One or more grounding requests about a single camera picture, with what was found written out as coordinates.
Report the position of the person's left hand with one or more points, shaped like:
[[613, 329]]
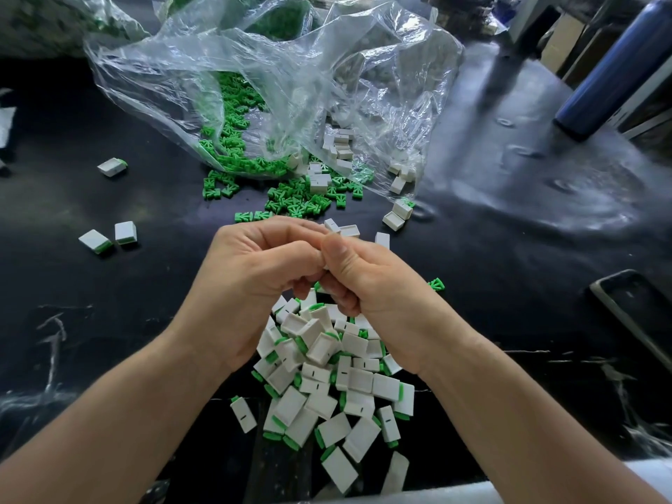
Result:
[[247, 288]]

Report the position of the person's right hand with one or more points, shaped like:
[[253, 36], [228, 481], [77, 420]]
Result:
[[394, 294]]

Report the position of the pile of assembled white-green pieces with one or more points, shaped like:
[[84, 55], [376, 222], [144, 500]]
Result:
[[331, 388]]

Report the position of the assembled white-green part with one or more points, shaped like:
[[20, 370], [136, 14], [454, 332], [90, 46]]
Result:
[[112, 167], [126, 233], [96, 241], [244, 413]]

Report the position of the heap of white caps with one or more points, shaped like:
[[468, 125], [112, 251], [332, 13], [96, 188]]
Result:
[[341, 152]]

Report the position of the pile of green clips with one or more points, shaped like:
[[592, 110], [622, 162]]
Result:
[[236, 136]]

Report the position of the person's right forearm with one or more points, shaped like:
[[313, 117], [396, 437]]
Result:
[[551, 430]]

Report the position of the person's left forearm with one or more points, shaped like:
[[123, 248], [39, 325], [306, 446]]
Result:
[[100, 430]]

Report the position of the clear plastic bag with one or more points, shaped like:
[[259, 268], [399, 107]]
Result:
[[394, 68]]

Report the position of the black smartphone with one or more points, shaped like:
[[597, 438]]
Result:
[[635, 318]]

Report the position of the plastic bag full of green pieces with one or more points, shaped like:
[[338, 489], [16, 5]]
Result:
[[278, 13]]

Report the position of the white paper sheet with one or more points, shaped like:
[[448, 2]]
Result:
[[5, 122]]

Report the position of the brown cardboard box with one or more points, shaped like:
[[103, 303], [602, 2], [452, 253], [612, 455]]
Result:
[[562, 42]]

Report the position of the blue cylinder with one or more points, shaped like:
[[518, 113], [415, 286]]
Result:
[[617, 76]]

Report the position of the large bag of assembled pieces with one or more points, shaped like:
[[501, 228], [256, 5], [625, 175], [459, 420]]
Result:
[[58, 17]]

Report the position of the white metal frame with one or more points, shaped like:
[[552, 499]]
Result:
[[533, 7]]

